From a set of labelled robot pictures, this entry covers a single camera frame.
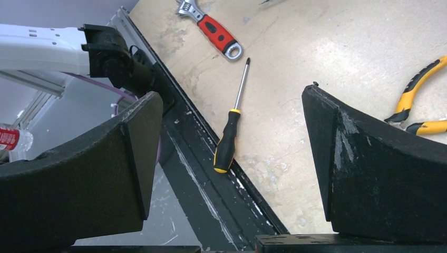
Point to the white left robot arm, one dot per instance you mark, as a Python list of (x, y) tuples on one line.
[(91, 50)]

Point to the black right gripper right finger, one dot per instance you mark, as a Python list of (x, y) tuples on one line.
[(375, 180)]

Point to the red label bottle off table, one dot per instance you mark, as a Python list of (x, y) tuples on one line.
[(15, 140)]

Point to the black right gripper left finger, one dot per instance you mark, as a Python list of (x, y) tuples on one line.
[(97, 184)]

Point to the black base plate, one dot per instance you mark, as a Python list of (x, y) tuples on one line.
[(225, 211)]

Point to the red handled adjustable wrench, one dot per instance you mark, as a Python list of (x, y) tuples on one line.
[(216, 33)]

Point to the aluminium frame rail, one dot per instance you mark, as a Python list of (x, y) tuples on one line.
[(50, 86)]

